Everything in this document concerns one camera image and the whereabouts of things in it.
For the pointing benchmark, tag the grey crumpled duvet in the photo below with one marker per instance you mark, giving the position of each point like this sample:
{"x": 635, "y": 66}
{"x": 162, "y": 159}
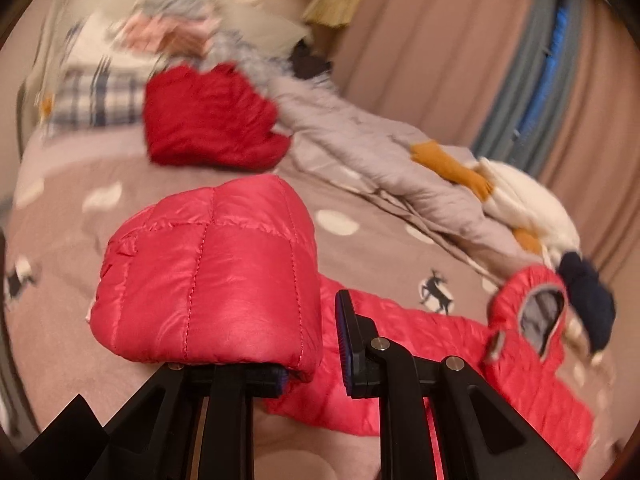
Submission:
{"x": 369, "y": 156}

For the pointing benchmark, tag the plaid pillow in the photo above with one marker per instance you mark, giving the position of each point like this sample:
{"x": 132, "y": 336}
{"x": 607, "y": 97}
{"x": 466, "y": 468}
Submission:
{"x": 87, "y": 99}

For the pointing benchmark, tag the polka dot bed cover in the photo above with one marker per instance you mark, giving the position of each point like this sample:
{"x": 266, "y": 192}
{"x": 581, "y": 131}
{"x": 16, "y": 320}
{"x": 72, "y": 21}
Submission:
{"x": 71, "y": 197}

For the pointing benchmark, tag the white goose plush toy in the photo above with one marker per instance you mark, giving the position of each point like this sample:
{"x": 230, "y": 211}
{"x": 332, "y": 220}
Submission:
{"x": 538, "y": 221}

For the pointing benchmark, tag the navy blue folded garment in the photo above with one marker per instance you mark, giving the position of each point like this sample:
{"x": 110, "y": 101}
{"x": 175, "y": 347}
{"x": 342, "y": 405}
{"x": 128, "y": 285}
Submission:
{"x": 593, "y": 302}

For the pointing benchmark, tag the pink curtain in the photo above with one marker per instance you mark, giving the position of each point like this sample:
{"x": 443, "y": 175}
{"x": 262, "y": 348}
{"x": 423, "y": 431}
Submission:
{"x": 439, "y": 65}

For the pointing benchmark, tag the dark red folded down jacket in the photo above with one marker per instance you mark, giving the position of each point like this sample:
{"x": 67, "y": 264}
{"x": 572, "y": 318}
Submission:
{"x": 213, "y": 119}

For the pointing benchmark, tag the beige pillow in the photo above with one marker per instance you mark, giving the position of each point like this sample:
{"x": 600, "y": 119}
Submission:
{"x": 272, "y": 34}

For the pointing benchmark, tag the blue-grey inner curtain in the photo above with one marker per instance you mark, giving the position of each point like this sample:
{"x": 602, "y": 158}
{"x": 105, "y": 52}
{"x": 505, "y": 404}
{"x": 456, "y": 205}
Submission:
{"x": 525, "y": 118}

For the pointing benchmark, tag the black small garment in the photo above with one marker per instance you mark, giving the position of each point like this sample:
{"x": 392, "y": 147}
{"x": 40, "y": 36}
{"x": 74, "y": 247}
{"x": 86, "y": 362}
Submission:
{"x": 307, "y": 65}

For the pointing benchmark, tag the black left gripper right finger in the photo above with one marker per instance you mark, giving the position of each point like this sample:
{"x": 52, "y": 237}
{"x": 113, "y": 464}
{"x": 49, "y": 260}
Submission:
{"x": 437, "y": 419}

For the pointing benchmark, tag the pile of pastel clothes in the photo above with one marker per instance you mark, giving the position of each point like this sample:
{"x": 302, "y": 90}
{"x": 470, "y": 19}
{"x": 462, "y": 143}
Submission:
{"x": 171, "y": 27}

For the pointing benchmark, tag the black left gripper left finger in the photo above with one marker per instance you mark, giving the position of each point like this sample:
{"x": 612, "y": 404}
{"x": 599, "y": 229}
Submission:
{"x": 190, "y": 422}

